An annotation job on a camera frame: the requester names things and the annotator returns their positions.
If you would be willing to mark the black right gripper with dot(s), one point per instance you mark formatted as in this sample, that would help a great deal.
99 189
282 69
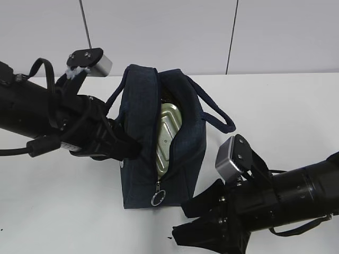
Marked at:
255 202

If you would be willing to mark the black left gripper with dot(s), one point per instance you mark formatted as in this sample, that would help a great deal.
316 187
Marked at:
79 124

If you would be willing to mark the dark navy fabric lunch bag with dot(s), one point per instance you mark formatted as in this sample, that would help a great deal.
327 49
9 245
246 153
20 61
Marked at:
143 90

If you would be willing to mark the green lidded glass food container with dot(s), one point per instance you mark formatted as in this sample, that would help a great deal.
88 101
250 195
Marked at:
169 124

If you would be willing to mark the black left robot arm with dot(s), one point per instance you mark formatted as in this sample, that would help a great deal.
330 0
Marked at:
26 108

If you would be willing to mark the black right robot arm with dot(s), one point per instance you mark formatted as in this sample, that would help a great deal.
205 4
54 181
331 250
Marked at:
309 196

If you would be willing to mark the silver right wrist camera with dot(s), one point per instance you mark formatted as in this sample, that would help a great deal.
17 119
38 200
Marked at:
234 158

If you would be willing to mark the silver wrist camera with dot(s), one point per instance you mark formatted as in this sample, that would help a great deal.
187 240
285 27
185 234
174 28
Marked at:
234 158
94 59

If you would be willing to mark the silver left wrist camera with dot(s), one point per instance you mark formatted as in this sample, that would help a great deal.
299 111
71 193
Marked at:
94 59

